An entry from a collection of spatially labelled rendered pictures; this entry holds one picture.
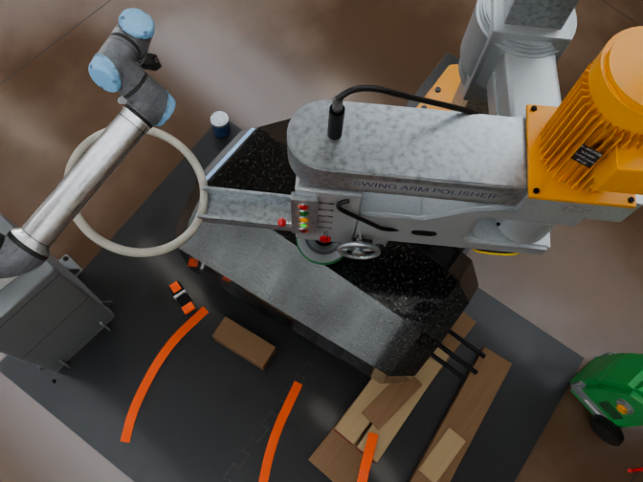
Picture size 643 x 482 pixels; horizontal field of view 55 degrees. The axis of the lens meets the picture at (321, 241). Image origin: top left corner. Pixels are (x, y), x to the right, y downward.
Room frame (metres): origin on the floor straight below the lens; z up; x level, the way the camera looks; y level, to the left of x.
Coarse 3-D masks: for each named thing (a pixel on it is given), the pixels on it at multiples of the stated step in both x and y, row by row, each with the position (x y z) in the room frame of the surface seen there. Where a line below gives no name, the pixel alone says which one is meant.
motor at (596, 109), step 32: (640, 32) 0.93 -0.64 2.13; (608, 64) 0.84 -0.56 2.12; (640, 64) 0.84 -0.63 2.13; (576, 96) 0.84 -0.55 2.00; (608, 96) 0.78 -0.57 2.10; (640, 96) 0.77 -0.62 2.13; (544, 128) 0.87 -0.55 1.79; (576, 128) 0.79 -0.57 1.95; (608, 128) 0.76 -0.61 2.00; (640, 128) 0.73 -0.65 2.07; (544, 160) 0.81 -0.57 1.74; (576, 160) 0.72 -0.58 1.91; (608, 160) 0.71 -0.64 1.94; (640, 160) 0.70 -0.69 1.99; (544, 192) 0.71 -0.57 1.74; (576, 192) 0.72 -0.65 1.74; (608, 192) 0.73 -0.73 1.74; (640, 192) 0.67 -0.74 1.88
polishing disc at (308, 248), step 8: (304, 240) 0.82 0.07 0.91; (312, 240) 0.82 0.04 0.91; (304, 248) 0.78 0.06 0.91; (312, 248) 0.79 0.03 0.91; (320, 248) 0.79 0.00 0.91; (328, 248) 0.79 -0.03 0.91; (336, 248) 0.80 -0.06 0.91; (312, 256) 0.75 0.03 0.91; (320, 256) 0.75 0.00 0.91; (328, 256) 0.76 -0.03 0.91; (336, 256) 0.76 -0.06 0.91
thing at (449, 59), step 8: (448, 56) 1.87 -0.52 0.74; (440, 64) 1.82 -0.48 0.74; (448, 64) 1.82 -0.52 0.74; (432, 72) 1.77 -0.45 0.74; (440, 72) 1.78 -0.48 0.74; (432, 80) 1.72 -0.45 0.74; (424, 88) 1.68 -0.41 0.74; (424, 96) 1.64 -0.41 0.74; (408, 104) 1.58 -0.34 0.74; (416, 104) 1.59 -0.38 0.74; (464, 248) 1.08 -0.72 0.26
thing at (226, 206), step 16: (224, 192) 0.89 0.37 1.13; (240, 192) 0.89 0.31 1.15; (256, 192) 0.89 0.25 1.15; (208, 208) 0.83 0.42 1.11; (224, 208) 0.84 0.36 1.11; (240, 208) 0.84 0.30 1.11; (256, 208) 0.85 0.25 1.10; (272, 208) 0.86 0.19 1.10; (288, 208) 0.86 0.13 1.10; (240, 224) 0.78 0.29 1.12; (256, 224) 0.78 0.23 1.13; (272, 224) 0.78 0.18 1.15
